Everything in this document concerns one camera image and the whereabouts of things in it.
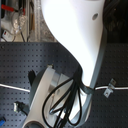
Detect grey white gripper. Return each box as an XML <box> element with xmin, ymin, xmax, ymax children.
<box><xmin>20</xmin><ymin>65</ymin><xmax>93</xmax><ymax>128</ymax></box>

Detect white cable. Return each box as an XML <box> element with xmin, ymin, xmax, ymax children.
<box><xmin>0</xmin><ymin>83</ymin><xmax>128</xmax><ymax>93</ymax></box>

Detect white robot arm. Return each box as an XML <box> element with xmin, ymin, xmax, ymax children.
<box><xmin>21</xmin><ymin>0</ymin><xmax>106</xmax><ymax>128</ymax></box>

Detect black perforated board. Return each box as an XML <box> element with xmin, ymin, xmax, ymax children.
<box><xmin>0</xmin><ymin>43</ymin><xmax>128</xmax><ymax>128</ymax></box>

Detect blue object at corner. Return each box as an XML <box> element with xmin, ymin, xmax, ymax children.
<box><xmin>0</xmin><ymin>116</ymin><xmax>6</xmax><ymax>126</ymax></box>

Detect red white clutter items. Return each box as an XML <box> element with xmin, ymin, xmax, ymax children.
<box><xmin>0</xmin><ymin>0</ymin><xmax>33</xmax><ymax>42</ymax></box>

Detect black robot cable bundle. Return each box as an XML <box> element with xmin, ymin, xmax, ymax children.
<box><xmin>42</xmin><ymin>65</ymin><xmax>92</xmax><ymax>127</ymax></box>

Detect metal cable clip left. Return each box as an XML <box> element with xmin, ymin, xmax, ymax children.
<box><xmin>13</xmin><ymin>101</ymin><xmax>29</xmax><ymax>115</ymax></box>

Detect metal cable clip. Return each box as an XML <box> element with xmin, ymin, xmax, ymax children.
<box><xmin>104</xmin><ymin>78</ymin><xmax>116</xmax><ymax>98</ymax></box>
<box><xmin>13</xmin><ymin>101</ymin><xmax>29</xmax><ymax>115</ymax></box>

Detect metal cable clip right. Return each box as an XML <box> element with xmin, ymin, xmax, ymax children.
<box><xmin>104</xmin><ymin>78</ymin><xmax>116</xmax><ymax>98</ymax></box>

